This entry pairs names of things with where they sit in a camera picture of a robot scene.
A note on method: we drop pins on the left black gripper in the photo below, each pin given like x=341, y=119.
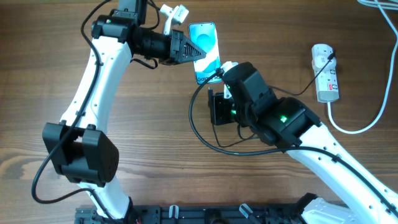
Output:
x=176, y=42

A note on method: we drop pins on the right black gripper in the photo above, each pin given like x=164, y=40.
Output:
x=217, y=102

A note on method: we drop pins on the turquoise screen smartphone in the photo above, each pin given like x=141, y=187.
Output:
x=204, y=35

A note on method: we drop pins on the white power strip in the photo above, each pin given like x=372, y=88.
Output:
x=326, y=81

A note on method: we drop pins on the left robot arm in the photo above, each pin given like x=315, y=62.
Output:
x=78, y=146

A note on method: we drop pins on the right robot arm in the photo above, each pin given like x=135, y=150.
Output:
x=292, y=127

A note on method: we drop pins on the white charger adapter plug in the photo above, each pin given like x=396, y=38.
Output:
x=327, y=62

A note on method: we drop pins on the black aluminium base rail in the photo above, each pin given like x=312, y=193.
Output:
x=278, y=214

